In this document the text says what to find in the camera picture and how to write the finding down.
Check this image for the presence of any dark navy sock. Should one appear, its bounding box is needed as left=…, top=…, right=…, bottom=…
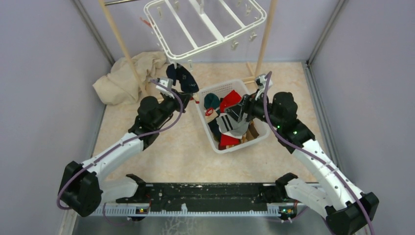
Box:
left=166, top=63, right=199, bottom=94

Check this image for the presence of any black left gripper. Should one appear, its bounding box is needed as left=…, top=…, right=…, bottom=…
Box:
left=153, top=88, right=193, bottom=129

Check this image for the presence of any white plastic sock hanger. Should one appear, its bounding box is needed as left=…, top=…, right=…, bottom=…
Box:
left=143, top=0, right=267, bottom=64

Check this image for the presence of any white grey sock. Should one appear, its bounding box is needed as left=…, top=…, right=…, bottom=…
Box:
left=215, top=114, right=249, bottom=139

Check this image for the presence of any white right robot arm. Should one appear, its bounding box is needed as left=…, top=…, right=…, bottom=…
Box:
left=220, top=92, right=379, bottom=235

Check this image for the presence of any wooden drying rack frame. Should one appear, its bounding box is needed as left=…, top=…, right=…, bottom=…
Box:
left=99, top=0, right=277, bottom=99

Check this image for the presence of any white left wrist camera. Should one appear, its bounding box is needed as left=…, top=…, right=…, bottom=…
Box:
left=156, top=77, right=174, bottom=98

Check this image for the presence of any teal sock in basket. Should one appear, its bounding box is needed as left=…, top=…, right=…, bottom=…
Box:
left=204, top=93, right=221, bottom=111

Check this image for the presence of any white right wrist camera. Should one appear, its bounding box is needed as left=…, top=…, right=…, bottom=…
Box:
left=254, top=71, right=273, bottom=100

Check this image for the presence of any red plain sock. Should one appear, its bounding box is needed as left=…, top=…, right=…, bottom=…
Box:
left=218, top=134, right=240, bottom=150

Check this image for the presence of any brown cloth in basket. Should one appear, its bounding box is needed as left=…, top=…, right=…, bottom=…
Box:
left=241, top=123, right=259, bottom=143

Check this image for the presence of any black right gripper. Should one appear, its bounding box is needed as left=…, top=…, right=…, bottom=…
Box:
left=225, top=88, right=282, bottom=128

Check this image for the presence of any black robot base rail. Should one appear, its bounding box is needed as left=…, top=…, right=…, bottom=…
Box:
left=97, top=181, right=325, bottom=218

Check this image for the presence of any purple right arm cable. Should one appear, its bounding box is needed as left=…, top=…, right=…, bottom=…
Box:
left=262, top=71, right=376, bottom=235

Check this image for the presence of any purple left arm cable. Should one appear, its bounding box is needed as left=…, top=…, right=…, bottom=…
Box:
left=56, top=79, right=185, bottom=211

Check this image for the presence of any white plastic laundry basket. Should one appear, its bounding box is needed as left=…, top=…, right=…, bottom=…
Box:
left=196, top=79, right=270, bottom=154

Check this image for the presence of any red snowflake sock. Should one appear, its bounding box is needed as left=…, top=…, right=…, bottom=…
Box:
left=219, top=90, right=242, bottom=113

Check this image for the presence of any beige crumpled cloth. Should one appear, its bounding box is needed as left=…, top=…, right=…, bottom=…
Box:
left=92, top=51, right=166, bottom=105

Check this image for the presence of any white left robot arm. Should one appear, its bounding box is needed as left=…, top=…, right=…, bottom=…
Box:
left=57, top=90, right=192, bottom=217

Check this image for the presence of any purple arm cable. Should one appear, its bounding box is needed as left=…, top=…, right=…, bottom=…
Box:
left=56, top=79, right=185, bottom=211
left=262, top=71, right=376, bottom=235

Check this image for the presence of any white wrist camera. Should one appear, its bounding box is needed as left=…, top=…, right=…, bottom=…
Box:
left=254, top=71, right=273, bottom=100
left=156, top=77, right=174, bottom=98

